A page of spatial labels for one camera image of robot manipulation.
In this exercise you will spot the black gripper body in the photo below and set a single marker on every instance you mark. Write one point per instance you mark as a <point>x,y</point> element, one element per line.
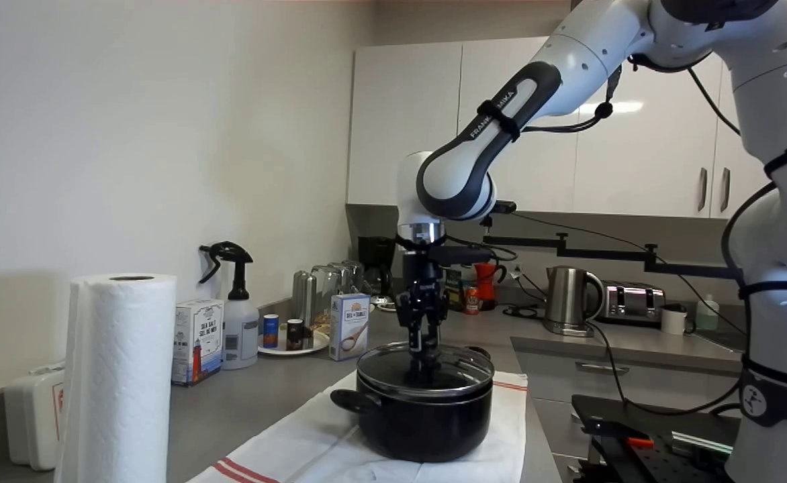
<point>419,307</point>

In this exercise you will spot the glass pot lid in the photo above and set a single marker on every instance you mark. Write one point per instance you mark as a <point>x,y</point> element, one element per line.
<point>442,375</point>

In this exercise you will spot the black cooking pot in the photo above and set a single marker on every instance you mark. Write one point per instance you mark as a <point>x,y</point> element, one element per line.
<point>417,429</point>

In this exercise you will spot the blue lid spice jar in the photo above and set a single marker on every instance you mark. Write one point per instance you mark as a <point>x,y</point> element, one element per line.
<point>268,332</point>

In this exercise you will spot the red kitchen appliance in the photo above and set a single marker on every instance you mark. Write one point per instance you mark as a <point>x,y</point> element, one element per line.
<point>486,277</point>

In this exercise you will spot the white orange blue carton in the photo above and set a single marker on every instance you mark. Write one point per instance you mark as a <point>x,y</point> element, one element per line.
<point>350,317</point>

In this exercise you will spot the steel grinder right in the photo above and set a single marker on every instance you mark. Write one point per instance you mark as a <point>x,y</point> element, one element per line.
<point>338,277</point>

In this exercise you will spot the steel grinder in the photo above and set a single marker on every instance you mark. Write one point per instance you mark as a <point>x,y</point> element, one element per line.
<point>305,296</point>
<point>338,277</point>

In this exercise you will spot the steel grinder left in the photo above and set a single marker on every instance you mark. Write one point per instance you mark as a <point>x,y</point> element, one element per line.
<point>305,296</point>

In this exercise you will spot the dark spice jar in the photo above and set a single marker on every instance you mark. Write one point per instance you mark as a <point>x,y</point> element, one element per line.
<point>297,333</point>

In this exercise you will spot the steel electric kettle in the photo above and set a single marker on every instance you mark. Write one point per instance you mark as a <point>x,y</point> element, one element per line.
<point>576,299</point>

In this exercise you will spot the white plate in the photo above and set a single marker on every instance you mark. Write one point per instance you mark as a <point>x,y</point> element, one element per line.
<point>282,351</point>

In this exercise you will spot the white kitchen towel red stripes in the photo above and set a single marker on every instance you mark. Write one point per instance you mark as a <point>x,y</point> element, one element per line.
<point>319,445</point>

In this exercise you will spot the spray bottle black nozzle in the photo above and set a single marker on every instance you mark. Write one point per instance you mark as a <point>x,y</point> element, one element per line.
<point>239,317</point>

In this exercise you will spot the steel toaster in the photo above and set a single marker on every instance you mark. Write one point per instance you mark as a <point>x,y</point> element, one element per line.
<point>631,305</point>

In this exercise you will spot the white blue carton box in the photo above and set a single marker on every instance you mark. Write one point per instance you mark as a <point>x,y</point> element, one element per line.
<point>197,343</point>

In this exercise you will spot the white mug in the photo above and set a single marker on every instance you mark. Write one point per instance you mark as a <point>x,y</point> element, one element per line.
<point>673,321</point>

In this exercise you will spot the white upper cabinets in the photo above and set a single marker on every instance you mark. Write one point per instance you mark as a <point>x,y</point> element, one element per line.
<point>655,146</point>

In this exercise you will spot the white paper towel roll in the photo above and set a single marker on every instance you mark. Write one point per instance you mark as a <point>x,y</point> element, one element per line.
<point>115,390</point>

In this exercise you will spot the white red tissue box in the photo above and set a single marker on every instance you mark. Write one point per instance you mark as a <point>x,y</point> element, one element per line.
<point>32,417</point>

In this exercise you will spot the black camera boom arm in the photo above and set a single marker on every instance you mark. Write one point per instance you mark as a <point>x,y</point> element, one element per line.
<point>647,260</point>

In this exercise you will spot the red handled black clamp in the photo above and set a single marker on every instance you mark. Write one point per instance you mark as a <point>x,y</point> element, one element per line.
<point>622,442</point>

